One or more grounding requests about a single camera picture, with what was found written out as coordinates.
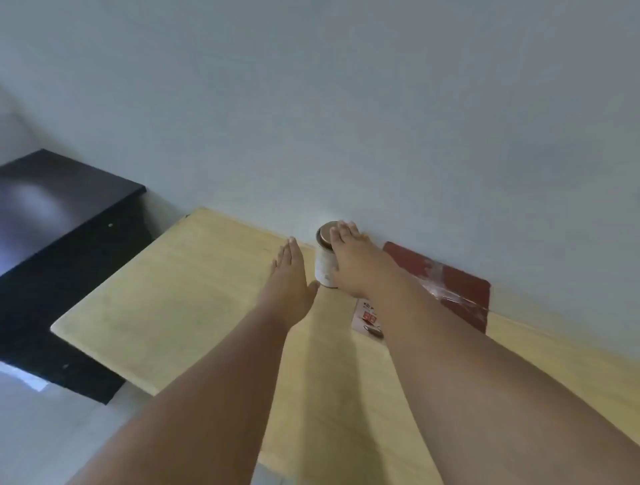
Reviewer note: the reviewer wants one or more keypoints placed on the red foil packet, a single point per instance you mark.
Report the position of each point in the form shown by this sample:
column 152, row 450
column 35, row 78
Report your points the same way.
column 457, row 290

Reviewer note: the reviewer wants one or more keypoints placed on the person's right forearm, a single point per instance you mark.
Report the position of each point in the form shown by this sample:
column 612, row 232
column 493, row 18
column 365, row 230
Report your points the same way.
column 480, row 389

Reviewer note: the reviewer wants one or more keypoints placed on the person's right hand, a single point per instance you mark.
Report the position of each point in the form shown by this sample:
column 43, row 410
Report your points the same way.
column 357, row 267

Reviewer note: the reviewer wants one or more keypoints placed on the person's left thumb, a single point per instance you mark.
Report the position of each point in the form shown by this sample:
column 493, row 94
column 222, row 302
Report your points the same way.
column 313, row 291

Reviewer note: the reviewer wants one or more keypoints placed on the black cabinet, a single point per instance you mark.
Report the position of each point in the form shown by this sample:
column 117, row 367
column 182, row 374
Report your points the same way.
column 60, row 260

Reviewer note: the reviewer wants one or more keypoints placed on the person's left hand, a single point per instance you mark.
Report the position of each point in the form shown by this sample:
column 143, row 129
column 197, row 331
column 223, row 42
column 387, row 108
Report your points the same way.
column 287, row 290

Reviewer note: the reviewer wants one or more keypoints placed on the person's left forearm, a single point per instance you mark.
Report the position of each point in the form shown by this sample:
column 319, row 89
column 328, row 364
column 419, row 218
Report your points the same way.
column 210, row 409

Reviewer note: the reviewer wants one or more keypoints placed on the white printed packet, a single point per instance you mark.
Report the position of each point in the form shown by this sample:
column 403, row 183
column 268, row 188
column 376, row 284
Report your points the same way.
column 367, row 320

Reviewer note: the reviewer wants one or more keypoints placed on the person's right fingers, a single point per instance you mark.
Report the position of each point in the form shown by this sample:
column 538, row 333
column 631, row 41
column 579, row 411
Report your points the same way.
column 347, row 234

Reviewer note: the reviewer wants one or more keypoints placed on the white jar with bronze lid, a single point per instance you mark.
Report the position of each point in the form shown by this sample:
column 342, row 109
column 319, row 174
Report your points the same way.
column 325, row 265

